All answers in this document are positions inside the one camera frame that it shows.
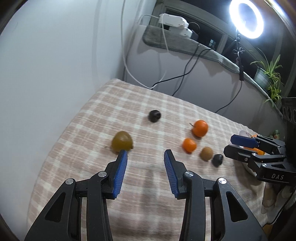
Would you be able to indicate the black tripod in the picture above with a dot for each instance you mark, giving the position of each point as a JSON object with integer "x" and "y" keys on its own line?
{"x": 237, "y": 50}

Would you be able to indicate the green snack package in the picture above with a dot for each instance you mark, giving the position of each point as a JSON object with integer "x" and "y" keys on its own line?
{"x": 275, "y": 134}

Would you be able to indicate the smooth navel orange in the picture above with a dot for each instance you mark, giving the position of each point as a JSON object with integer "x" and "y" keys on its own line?
{"x": 258, "y": 151}

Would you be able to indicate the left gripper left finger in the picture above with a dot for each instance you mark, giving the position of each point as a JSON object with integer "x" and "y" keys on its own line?
{"x": 60, "y": 219}

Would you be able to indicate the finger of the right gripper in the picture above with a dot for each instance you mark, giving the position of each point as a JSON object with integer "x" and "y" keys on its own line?
{"x": 255, "y": 142}
{"x": 245, "y": 155}

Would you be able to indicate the white floral plate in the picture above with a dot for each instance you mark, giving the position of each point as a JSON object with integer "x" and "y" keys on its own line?
{"x": 245, "y": 133}

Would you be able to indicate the black power brick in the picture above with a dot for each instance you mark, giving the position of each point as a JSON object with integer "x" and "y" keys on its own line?
{"x": 194, "y": 36}

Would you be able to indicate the white power adapters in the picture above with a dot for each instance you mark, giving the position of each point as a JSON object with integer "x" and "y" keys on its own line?
{"x": 177, "y": 24}

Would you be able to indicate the potted spider plant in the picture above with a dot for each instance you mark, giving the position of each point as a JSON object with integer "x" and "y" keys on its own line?
{"x": 267, "y": 77}

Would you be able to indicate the small mandarin hidden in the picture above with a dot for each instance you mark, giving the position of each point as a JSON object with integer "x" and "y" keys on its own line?
{"x": 189, "y": 145}

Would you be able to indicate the mandarin with stem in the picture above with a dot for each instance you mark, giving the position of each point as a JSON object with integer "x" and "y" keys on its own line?
{"x": 199, "y": 128}

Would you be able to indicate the dark plum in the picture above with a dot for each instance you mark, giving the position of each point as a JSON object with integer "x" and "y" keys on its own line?
{"x": 154, "y": 116}
{"x": 217, "y": 160}

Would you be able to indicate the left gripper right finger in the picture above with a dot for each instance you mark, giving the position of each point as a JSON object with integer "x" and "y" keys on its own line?
{"x": 231, "y": 219}

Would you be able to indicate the green kiwi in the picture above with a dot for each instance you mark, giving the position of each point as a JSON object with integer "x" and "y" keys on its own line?
{"x": 122, "y": 141}

